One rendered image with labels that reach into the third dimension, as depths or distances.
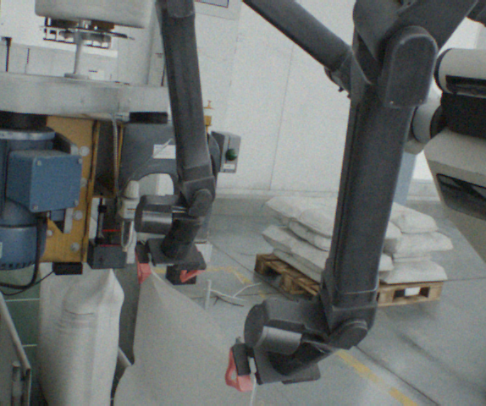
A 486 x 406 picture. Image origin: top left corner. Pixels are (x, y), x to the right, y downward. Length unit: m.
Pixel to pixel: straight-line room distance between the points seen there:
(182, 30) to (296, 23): 0.20
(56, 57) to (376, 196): 3.53
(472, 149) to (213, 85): 4.23
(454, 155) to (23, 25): 2.75
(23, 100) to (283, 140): 5.46
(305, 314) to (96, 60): 3.46
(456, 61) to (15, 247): 0.78
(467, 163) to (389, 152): 0.49
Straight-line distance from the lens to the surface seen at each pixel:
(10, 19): 3.50
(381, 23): 0.53
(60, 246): 1.35
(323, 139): 6.70
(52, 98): 1.07
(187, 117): 1.06
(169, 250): 1.21
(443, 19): 0.54
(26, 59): 4.03
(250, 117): 6.14
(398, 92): 0.54
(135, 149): 1.33
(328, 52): 1.12
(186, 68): 1.04
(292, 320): 0.78
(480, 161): 1.09
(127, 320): 2.43
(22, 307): 2.73
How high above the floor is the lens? 1.49
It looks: 13 degrees down
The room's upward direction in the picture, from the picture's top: 9 degrees clockwise
